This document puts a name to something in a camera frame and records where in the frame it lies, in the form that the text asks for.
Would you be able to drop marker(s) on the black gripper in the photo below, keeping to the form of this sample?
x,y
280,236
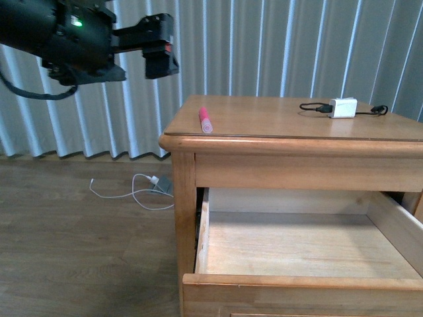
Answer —
x,y
153,36

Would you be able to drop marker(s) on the pink marker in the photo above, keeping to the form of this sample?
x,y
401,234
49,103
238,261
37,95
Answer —
x,y
205,121

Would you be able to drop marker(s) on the wooden drawer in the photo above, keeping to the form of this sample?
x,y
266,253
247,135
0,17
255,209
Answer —
x,y
304,253

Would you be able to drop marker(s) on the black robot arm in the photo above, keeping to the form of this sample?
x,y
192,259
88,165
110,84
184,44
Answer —
x,y
77,40

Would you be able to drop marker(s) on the grey open floor socket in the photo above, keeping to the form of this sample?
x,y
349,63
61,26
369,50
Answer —
x,y
164,186

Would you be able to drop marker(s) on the white charger block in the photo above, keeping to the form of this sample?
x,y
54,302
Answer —
x,y
343,108

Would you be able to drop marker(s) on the pale grey pleated curtain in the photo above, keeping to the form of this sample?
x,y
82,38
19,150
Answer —
x,y
369,50

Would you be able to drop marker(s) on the wooden nightstand cabinet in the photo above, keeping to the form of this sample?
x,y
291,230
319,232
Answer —
x,y
268,143

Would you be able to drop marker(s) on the white wall plug adapter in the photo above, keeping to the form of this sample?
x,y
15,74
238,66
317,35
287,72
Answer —
x,y
154,180

